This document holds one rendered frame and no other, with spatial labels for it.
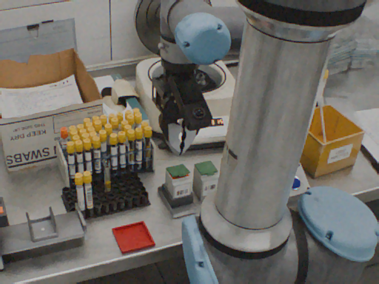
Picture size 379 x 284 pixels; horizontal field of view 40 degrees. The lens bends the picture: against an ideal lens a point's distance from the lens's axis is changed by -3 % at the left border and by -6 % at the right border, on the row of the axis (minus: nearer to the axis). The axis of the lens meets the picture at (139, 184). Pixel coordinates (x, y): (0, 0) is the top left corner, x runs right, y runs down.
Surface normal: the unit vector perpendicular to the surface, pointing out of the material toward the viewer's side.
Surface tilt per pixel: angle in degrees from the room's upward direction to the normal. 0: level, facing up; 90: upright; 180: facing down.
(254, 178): 90
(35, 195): 0
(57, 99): 2
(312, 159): 90
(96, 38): 90
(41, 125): 95
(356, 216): 10
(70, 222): 0
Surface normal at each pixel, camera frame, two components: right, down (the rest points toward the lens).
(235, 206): -0.62, 0.50
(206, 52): 0.16, 0.64
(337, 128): -0.91, 0.26
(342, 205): 0.17, -0.74
